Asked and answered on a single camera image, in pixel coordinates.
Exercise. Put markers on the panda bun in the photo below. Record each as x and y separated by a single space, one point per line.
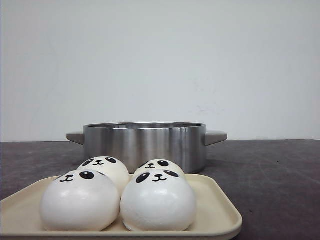
80 200
156 164
111 167
158 200

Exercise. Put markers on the stainless steel steamer pot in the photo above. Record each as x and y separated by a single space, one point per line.
135 143

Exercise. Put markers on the cream plastic tray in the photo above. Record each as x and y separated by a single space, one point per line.
217 218

